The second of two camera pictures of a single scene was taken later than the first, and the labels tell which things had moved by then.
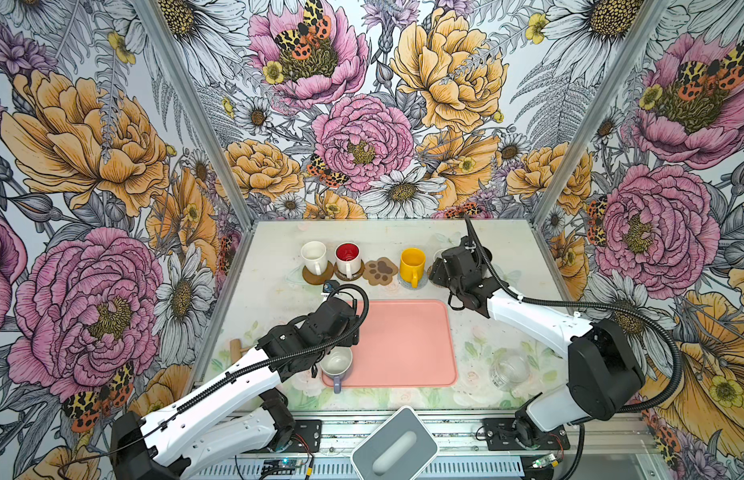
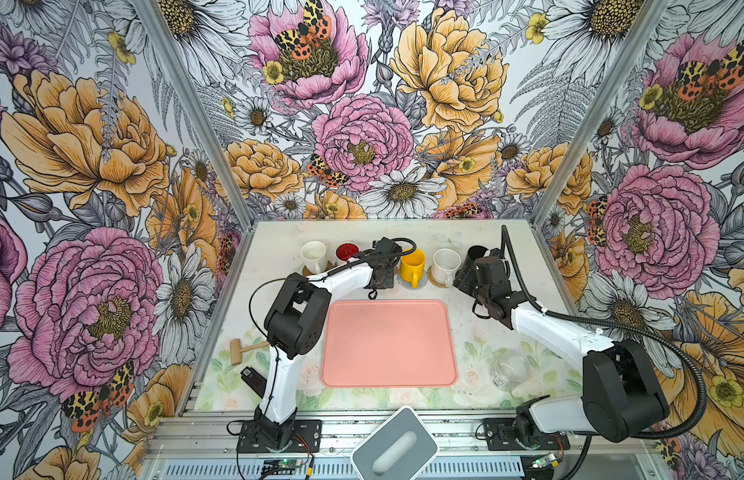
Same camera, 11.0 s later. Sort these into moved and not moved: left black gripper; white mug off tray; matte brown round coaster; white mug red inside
Moved: left black gripper
Not moved: white mug red inside; matte brown round coaster; white mug off tray
